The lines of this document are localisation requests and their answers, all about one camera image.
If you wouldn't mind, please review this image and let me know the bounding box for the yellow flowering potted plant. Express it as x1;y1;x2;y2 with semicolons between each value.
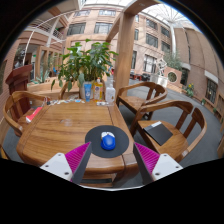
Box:
186;82;196;99

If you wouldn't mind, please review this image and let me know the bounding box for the wooden armchair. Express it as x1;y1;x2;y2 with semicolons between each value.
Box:
58;87;82;101
2;90;52;138
129;99;208;163
0;144;10;160
115;81;168;118

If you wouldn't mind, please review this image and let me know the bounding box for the blue tube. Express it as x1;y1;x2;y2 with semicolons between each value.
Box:
83;82;93;103

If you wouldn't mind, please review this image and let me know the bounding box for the round black mouse pad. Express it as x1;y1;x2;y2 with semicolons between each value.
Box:
84;125;130;159

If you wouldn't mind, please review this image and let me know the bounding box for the dark wooden pedestal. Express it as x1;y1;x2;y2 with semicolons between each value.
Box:
4;64;34;96

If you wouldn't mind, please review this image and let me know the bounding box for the large green potted plant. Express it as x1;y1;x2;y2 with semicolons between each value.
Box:
50;39;120;100

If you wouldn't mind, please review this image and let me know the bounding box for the white abstract sculpture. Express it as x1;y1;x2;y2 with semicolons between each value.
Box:
149;57;170;89

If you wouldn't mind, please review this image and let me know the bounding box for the blue and white computer mouse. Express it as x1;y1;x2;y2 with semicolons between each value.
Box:
100;131;117;151

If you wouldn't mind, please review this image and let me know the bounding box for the black notebook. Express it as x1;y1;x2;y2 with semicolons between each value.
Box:
143;121;174;147

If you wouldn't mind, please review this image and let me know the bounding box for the spiky green agave plant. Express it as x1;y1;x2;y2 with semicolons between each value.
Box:
32;70;52;85

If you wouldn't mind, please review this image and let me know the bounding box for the white pump bottle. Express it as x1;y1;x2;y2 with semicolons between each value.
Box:
104;79;117;105

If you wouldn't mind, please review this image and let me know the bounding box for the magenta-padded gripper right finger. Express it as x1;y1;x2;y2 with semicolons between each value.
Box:
132;142;184;186

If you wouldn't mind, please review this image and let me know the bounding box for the red and white folded item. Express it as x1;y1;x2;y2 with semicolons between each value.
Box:
25;106;44;125

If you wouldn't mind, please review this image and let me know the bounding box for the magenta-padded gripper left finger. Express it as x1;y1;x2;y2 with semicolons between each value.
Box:
39;142;93;186

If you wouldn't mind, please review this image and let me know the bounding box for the yellow liquid bottle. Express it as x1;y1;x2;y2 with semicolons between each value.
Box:
93;77;105;103

